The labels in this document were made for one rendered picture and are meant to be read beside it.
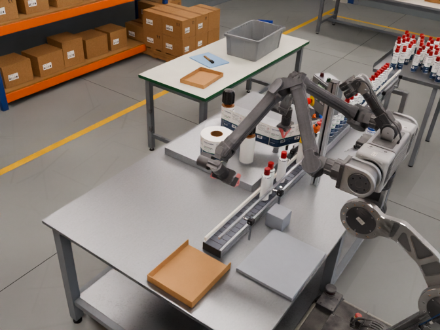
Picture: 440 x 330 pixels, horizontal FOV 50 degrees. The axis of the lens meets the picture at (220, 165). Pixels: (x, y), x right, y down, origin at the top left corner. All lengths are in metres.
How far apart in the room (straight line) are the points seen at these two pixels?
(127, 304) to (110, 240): 0.62
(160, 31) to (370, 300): 4.57
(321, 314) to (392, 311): 0.65
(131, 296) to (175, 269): 0.77
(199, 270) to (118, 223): 0.54
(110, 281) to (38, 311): 0.52
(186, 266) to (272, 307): 0.45
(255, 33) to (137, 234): 3.23
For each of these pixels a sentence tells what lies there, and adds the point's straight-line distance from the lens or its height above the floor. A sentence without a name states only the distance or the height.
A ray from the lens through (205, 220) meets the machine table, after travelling 2.53.
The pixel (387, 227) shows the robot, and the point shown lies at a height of 1.16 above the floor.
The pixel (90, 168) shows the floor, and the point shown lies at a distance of 4.47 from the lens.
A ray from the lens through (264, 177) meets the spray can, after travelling 2.52.
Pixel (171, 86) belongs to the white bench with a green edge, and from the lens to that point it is 4.07.
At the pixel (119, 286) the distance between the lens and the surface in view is 3.05.
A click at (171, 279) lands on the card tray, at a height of 0.83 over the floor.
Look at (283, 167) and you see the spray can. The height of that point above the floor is 0.99.
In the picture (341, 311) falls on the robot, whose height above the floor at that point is 0.24.
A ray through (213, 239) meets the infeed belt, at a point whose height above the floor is 0.88.
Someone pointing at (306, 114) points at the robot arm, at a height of 1.59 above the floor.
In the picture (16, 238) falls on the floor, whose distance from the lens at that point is 3.87.
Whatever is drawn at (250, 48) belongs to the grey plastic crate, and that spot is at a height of 0.93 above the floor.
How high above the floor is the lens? 2.48
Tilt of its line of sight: 34 degrees down
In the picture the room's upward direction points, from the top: 3 degrees clockwise
